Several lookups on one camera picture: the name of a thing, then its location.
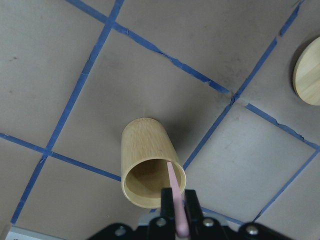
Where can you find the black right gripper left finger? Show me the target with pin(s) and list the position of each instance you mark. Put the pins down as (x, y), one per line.
(167, 209)

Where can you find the bamboo wooden cup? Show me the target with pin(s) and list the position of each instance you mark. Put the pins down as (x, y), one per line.
(145, 151)

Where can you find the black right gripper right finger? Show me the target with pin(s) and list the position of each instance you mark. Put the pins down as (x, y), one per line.
(192, 207)

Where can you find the wooden mug tree stand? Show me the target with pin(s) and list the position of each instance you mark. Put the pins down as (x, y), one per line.
(306, 74)

